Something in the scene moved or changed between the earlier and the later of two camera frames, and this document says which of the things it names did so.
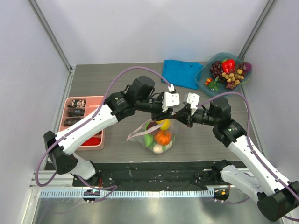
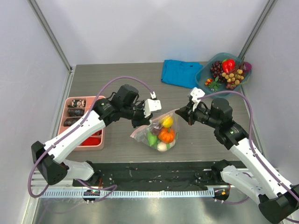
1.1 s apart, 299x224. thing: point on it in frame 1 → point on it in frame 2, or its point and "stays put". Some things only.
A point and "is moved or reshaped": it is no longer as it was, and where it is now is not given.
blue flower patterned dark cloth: [75, 112] stays put
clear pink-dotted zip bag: [158, 136] stays put
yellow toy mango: [165, 123] is moved or reshaped
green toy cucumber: [149, 140] is moved or reshaped
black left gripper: [161, 115] → [142, 120]
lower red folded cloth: [92, 141] stays put
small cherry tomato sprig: [213, 84] stays put
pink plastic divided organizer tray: [75, 109] stays put
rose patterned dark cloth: [77, 103] stays put
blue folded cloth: [181, 74] stays put
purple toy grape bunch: [217, 70] stays put
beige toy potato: [157, 148] → [162, 147]
